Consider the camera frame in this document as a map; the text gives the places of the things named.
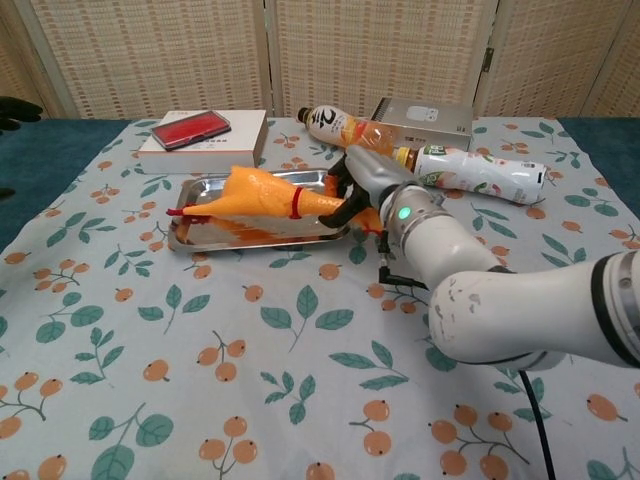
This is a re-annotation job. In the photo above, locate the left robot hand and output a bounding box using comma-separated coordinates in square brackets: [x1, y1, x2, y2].
[0, 96, 45, 198]

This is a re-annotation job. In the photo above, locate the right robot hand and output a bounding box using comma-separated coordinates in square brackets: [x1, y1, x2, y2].
[319, 144, 417, 229]

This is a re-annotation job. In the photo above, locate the orange rubber chicken toy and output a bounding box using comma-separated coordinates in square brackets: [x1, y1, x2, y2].
[167, 165, 387, 236]

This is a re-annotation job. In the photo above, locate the metal tray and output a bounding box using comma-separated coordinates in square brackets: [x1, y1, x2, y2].
[168, 168, 351, 254]

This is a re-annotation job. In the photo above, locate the orange tea bottle black label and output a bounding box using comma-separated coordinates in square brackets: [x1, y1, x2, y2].
[297, 105, 401, 156]

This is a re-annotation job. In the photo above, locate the silver grey carton box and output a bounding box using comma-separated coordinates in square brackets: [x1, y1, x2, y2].
[372, 97, 474, 151]

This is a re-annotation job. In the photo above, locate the white bottle yellow cap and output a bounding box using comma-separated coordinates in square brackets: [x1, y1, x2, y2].
[392, 144, 549, 205]

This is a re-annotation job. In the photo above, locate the white flat box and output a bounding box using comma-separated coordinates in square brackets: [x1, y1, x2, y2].
[137, 109, 269, 174]

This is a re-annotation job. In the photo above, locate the woven folding screen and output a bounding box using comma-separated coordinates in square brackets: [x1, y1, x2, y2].
[0, 0, 640, 121]

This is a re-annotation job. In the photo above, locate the floral tablecloth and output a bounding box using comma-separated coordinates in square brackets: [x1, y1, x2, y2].
[0, 117, 640, 480]

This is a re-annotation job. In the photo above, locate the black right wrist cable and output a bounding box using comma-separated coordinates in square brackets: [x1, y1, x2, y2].
[377, 233, 430, 291]

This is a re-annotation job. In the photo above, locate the thick black cable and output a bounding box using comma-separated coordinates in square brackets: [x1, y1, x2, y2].
[518, 368, 559, 480]

